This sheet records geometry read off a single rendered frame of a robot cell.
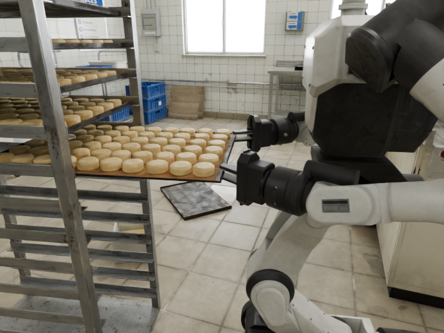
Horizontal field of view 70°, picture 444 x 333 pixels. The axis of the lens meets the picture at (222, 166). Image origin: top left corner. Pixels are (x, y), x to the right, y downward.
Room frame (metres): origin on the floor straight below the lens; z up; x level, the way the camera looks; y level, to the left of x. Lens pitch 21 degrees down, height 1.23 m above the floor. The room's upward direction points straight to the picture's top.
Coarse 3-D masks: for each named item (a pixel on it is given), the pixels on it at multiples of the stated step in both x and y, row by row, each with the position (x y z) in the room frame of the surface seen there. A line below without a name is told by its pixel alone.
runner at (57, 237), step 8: (0, 232) 0.70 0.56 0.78; (8, 232) 0.69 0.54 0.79; (16, 232) 0.69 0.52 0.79; (24, 232) 0.69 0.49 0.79; (32, 232) 0.69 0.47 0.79; (40, 232) 0.68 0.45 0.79; (48, 232) 0.68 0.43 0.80; (56, 232) 0.68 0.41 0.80; (32, 240) 0.69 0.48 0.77; (40, 240) 0.68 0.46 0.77; (48, 240) 0.68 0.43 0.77; (56, 240) 0.68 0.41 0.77; (64, 240) 0.68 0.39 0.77; (88, 240) 0.68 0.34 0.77
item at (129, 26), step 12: (132, 0) 1.10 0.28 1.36; (132, 12) 1.09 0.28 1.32; (132, 24) 1.09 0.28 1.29; (132, 36) 1.09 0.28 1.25; (132, 60) 1.09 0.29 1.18; (132, 84) 1.09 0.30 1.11; (132, 108) 1.09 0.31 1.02; (144, 192) 1.09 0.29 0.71; (144, 204) 1.09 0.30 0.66; (144, 228) 1.09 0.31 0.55; (156, 264) 1.10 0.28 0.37; (156, 276) 1.09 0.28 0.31; (156, 288) 1.09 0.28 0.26; (156, 300) 1.09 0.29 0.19
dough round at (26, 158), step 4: (16, 156) 0.75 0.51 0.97; (20, 156) 0.75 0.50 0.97; (24, 156) 0.75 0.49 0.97; (28, 156) 0.75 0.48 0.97; (32, 156) 0.75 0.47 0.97; (12, 160) 0.72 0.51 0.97; (16, 160) 0.72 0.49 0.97; (20, 160) 0.72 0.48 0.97; (24, 160) 0.73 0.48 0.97; (28, 160) 0.73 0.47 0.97; (32, 160) 0.74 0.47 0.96
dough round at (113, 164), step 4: (104, 160) 0.72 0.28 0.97; (108, 160) 0.72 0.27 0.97; (112, 160) 0.72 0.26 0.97; (116, 160) 0.72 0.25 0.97; (120, 160) 0.72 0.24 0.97; (100, 164) 0.70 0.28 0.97; (104, 164) 0.69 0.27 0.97; (108, 164) 0.69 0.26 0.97; (112, 164) 0.70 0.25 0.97; (116, 164) 0.70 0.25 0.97; (120, 164) 0.71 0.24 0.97; (104, 168) 0.69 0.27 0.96; (108, 168) 0.69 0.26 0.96; (112, 168) 0.69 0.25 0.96; (116, 168) 0.70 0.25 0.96; (120, 168) 0.71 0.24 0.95
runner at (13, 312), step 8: (0, 312) 0.71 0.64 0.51; (8, 312) 0.70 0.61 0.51; (16, 312) 0.70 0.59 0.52; (24, 312) 0.70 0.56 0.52; (32, 312) 0.69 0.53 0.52; (40, 312) 0.69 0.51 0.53; (48, 312) 0.72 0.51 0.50; (48, 320) 0.69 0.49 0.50; (56, 320) 0.68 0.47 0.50; (64, 320) 0.68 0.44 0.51; (72, 320) 0.68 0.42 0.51; (80, 320) 0.68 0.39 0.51; (104, 320) 0.69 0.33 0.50
